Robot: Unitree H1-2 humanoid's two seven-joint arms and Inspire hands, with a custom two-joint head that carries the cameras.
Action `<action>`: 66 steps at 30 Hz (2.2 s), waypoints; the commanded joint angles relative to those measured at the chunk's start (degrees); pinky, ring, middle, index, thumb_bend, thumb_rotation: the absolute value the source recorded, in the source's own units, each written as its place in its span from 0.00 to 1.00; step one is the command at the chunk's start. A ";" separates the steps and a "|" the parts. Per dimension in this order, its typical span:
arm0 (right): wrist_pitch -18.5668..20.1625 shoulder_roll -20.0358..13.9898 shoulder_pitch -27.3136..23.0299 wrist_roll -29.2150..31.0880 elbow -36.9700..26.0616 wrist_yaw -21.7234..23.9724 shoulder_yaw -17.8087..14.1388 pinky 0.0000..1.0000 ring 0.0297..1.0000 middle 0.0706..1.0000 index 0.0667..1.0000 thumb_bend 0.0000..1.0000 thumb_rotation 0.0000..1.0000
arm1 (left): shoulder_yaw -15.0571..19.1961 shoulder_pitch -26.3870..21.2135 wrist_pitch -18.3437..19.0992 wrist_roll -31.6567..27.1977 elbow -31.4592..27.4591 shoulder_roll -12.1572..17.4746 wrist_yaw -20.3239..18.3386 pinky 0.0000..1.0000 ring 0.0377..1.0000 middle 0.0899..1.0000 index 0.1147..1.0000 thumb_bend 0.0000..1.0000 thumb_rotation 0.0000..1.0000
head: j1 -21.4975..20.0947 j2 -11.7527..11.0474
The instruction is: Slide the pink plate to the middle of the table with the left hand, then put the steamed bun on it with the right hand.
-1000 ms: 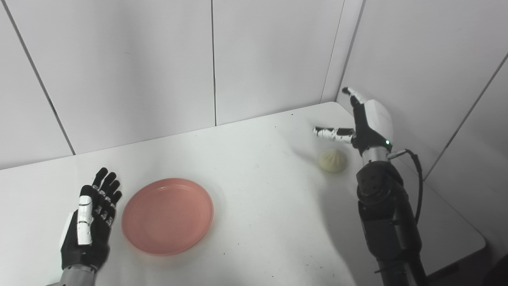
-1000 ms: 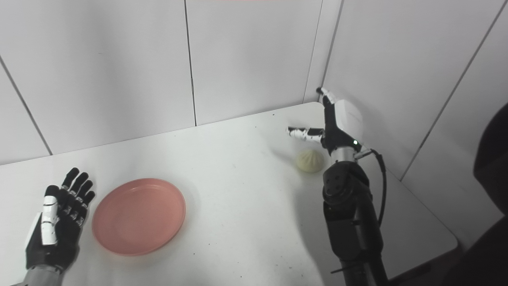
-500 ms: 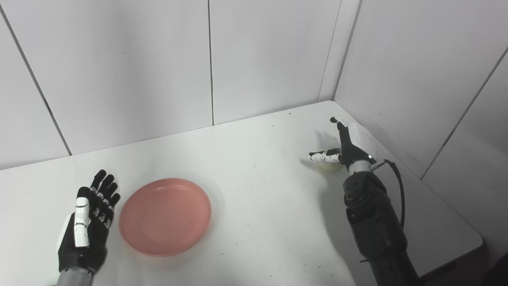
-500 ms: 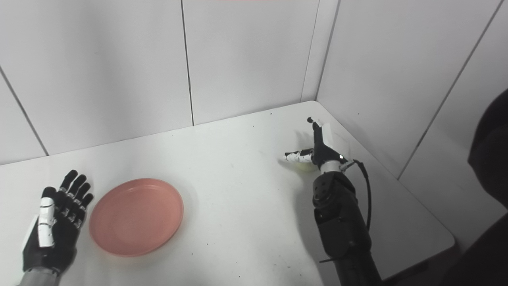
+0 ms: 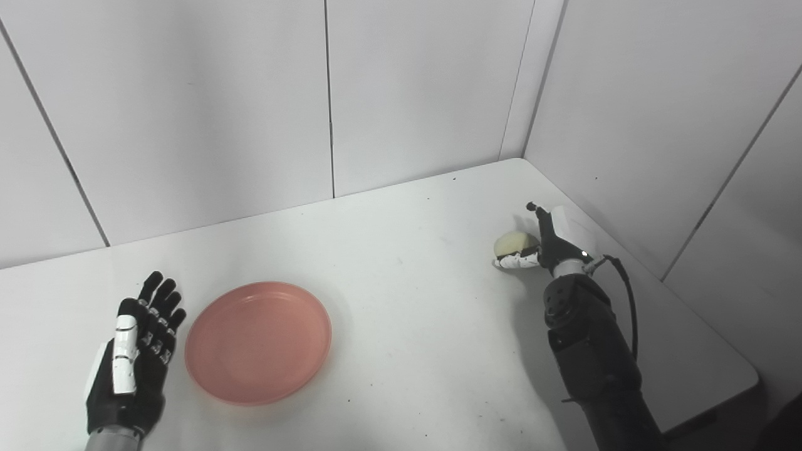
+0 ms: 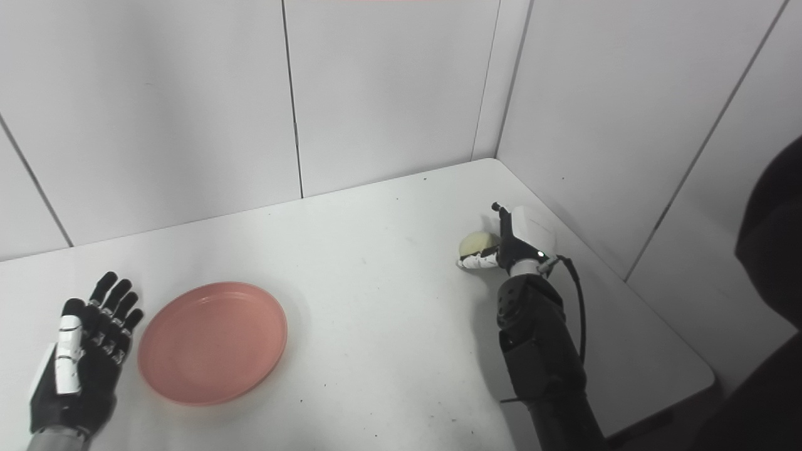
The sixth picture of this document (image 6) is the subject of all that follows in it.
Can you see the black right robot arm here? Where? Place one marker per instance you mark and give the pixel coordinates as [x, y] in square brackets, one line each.
[542, 357]

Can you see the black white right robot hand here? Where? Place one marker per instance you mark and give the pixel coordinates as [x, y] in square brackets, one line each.
[529, 232]

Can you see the cream steamed bun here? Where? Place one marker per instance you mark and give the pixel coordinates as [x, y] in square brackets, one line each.
[479, 241]

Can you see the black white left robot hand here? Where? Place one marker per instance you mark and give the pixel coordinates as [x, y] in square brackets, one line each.
[88, 382]

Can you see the pink round plate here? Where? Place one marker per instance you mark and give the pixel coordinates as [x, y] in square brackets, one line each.
[213, 341]

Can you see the large black bulky object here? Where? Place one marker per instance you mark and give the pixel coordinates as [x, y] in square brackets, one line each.
[774, 250]

